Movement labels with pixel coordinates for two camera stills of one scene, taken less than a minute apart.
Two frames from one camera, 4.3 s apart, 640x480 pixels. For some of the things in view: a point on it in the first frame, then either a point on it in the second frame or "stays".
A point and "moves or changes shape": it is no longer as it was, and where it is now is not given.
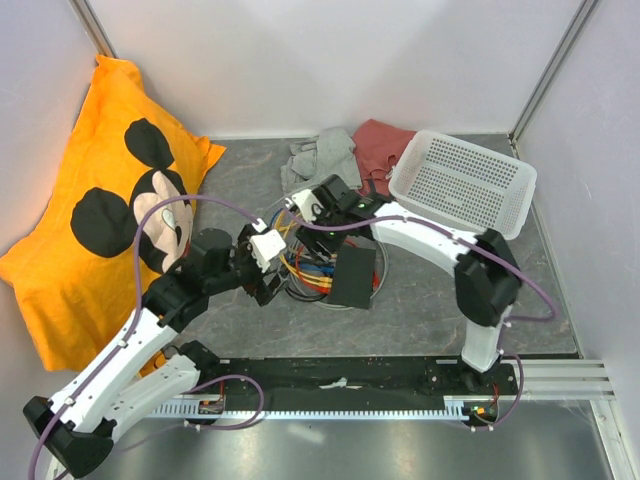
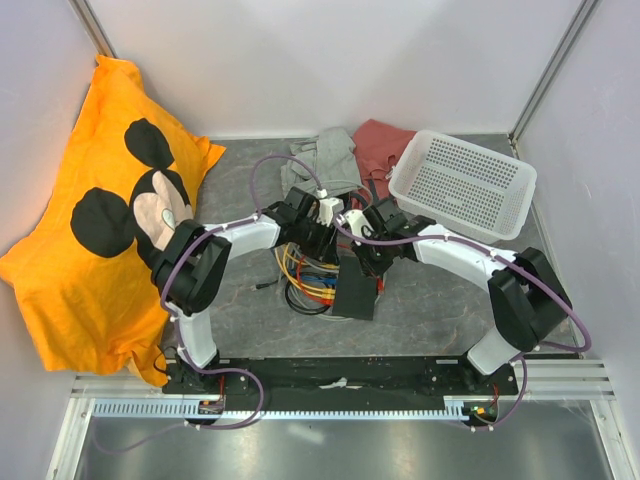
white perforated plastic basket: [475, 185] stays
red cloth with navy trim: [376, 150] stays
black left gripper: [262, 291] to [323, 251]
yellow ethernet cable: [285, 223] moves or changes shape
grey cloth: [315, 159] stays
